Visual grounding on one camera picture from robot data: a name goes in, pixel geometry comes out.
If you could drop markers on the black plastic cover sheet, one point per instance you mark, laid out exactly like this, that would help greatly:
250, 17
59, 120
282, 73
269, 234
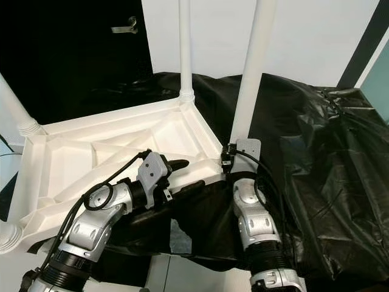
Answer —
334, 176

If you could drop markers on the teal glass panel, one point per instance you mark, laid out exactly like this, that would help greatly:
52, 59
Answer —
378, 88

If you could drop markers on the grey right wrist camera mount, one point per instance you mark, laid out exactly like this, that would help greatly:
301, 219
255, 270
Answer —
246, 152

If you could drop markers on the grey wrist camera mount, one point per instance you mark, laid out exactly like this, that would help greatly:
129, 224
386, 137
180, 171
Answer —
155, 170
246, 152

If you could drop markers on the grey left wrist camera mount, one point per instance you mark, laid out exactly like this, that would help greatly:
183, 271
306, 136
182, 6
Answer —
155, 170

